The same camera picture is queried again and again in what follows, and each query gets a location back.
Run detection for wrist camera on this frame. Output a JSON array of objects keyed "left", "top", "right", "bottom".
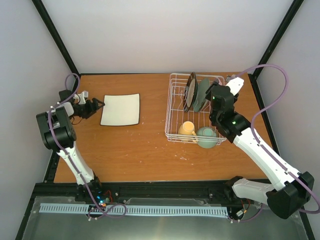
[
  {"left": 226, "top": 75, "right": 244, "bottom": 96},
  {"left": 73, "top": 90, "right": 89, "bottom": 105}
]

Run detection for black round plate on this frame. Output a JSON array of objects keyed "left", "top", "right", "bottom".
[{"left": 183, "top": 72, "right": 198, "bottom": 113}]

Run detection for teal flower plate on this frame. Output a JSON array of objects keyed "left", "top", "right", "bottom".
[{"left": 192, "top": 78, "right": 210, "bottom": 113}]

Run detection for black frame post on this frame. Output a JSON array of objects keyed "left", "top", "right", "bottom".
[
  {"left": 251, "top": 0, "right": 305, "bottom": 79},
  {"left": 31, "top": 0, "right": 80, "bottom": 75}
]

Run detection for white wire dish rack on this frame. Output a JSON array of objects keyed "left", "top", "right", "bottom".
[{"left": 164, "top": 73, "right": 226, "bottom": 145}]

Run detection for green ceramic bowl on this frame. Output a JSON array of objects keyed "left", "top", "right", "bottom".
[{"left": 196, "top": 127, "right": 218, "bottom": 149}]

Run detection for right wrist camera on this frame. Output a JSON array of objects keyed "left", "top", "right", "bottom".
[{"left": 226, "top": 75, "right": 244, "bottom": 96}]

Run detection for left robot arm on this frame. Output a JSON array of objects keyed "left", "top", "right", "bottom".
[{"left": 36, "top": 89, "right": 105, "bottom": 202}]

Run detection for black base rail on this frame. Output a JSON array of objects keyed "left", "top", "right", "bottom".
[{"left": 32, "top": 176, "right": 258, "bottom": 207}]

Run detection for light blue cable duct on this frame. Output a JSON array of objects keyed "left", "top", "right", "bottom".
[{"left": 39, "top": 203, "right": 228, "bottom": 218}]

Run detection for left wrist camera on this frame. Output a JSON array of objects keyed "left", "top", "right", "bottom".
[{"left": 73, "top": 90, "right": 89, "bottom": 105}]

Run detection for white square plate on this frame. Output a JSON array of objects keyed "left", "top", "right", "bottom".
[{"left": 100, "top": 93, "right": 140, "bottom": 127}]

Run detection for metal base plate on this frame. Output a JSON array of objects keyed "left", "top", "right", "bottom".
[{"left": 17, "top": 197, "right": 314, "bottom": 240}]

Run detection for right black frame post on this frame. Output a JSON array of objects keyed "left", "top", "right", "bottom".
[{"left": 251, "top": 0, "right": 305, "bottom": 79}]

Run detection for yellow ceramic mug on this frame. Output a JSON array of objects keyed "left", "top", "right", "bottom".
[{"left": 178, "top": 121, "right": 197, "bottom": 136}]

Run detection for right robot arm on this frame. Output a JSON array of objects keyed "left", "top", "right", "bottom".
[{"left": 205, "top": 78, "right": 315, "bottom": 219}]

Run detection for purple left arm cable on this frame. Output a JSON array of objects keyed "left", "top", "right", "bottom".
[{"left": 47, "top": 72, "right": 127, "bottom": 220}]

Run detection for pink round plate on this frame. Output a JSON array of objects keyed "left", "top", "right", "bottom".
[{"left": 214, "top": 76, "right": 225, "bottom": 86}]

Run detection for left black frame post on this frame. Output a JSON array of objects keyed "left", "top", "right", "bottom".
[{"left": 31, "top": 0, "right": 80, "bottom": 75}]

